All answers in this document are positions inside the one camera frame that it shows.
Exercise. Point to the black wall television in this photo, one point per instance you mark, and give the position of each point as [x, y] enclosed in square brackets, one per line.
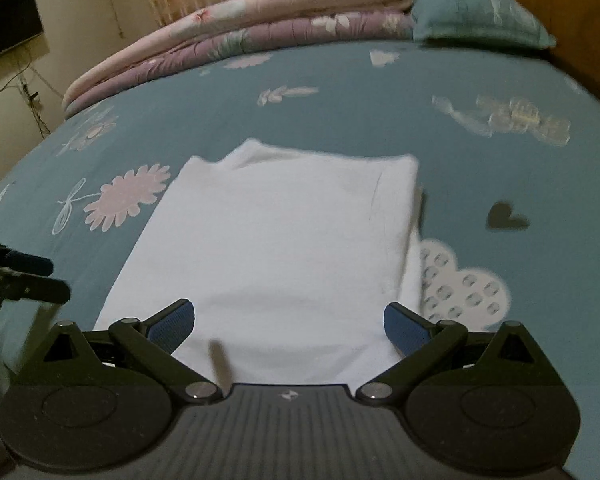
[7, 27]

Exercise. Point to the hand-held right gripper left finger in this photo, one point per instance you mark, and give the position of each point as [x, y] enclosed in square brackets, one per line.
[172, 327]

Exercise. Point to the wooden headboard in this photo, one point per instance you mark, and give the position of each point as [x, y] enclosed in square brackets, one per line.
[570, 5]

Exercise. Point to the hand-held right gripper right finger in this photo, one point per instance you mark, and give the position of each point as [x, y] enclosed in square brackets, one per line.
[407, 330]

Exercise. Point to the pink floral quilt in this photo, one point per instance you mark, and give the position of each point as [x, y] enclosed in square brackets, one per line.
[280, 0]

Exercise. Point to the teal printed pillow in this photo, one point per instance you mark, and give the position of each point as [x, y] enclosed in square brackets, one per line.
[475, 15]

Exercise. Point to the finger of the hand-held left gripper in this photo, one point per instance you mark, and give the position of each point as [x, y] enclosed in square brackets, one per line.
[27, 264]
[40, 290]

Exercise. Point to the purple floral quilt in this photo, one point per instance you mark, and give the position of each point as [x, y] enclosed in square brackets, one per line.
[260, 35]

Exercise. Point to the white printed shirt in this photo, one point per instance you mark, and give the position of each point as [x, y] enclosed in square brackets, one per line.
[280, 235]

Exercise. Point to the teal printed bed sheet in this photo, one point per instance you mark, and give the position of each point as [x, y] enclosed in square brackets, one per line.
[330, 105]

